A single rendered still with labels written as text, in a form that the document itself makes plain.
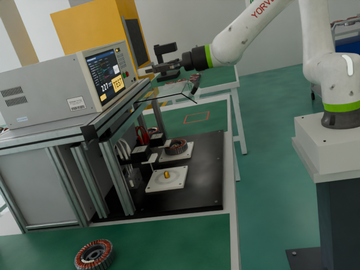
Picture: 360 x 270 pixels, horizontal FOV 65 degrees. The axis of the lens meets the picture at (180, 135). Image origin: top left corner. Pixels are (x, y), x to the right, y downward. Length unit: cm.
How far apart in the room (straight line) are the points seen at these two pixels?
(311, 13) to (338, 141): 49
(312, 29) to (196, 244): 88
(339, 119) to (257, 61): 531
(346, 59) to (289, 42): 535
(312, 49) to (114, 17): 380
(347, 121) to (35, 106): 110
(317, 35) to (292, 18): 518
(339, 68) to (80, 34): 430
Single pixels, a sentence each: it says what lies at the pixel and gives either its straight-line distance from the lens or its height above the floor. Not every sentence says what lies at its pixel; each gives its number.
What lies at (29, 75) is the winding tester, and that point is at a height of 129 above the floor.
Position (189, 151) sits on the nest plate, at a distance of 130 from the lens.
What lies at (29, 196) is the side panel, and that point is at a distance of 115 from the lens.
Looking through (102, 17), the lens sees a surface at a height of 169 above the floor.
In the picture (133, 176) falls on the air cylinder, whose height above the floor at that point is 82.
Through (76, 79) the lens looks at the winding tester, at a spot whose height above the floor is 124.
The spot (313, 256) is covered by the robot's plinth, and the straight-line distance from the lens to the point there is 181.
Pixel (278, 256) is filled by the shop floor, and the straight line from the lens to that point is 183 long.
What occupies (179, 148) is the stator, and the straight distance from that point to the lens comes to 129.
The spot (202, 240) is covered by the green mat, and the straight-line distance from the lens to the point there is 86.
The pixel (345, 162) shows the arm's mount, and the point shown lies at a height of 78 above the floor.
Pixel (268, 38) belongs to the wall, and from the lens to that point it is 635.
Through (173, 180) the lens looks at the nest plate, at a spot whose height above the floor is 78.
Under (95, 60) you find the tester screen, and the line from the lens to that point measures 104.
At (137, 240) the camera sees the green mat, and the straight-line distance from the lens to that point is 94.
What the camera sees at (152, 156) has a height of 88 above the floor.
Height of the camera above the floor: 132
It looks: 21 degrees down
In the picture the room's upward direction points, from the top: 15 degrees counter-clockwise
